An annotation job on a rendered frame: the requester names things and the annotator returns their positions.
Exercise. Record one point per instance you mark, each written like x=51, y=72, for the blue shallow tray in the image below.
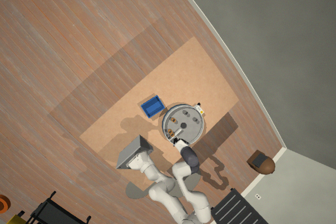
x=152, y=106

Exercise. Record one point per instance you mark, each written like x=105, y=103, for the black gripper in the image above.
x=176, y=139

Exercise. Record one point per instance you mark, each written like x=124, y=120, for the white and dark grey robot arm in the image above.
x=160, y=191

